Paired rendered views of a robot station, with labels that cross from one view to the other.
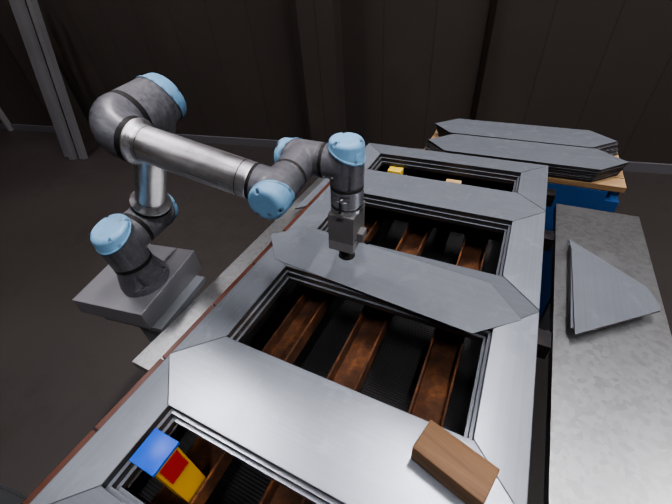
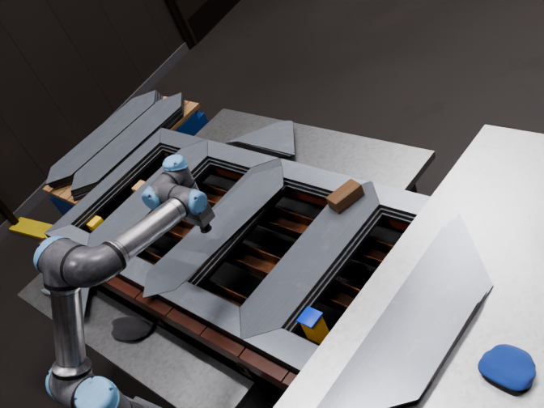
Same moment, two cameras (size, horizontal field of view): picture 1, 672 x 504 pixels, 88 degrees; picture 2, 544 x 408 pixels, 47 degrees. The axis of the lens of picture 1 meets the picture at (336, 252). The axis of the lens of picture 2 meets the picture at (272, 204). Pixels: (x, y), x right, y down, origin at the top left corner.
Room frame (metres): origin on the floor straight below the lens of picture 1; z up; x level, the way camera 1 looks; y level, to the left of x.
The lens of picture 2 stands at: (-0.34, 1.44, 2.33)
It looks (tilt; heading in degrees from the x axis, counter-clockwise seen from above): 39 degrees down; 297
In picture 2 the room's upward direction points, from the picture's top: 25 degrees counter-clockwise
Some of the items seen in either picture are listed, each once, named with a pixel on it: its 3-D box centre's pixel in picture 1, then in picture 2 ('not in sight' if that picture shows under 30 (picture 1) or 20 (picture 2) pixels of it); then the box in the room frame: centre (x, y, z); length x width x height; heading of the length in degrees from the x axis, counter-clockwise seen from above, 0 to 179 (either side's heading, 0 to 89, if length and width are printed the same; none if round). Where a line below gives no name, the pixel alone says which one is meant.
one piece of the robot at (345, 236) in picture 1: (350, 224); (197, 205); (0.67, -0.04, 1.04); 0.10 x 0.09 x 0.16; 64
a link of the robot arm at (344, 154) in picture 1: (345, 162); (177, 172); (0.68, -0.04, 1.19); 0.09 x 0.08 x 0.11; 67
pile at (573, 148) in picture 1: (517, 146); (118, 141); (1.45, -0.86, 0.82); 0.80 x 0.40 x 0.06; 61
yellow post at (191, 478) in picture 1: (176, 472); (320, 337); (0.26, 0.35, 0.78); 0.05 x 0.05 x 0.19; 61
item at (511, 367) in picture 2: not in sight; (507, 365); (-0.29, 0.65, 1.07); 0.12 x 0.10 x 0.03; 150
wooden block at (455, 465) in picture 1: (452, 463); (345, 196); (0.20, -0.16, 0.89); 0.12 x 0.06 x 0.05; 45
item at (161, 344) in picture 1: (283, 241); (118, 333); (1.11, 0.21, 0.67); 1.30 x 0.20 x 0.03; 151
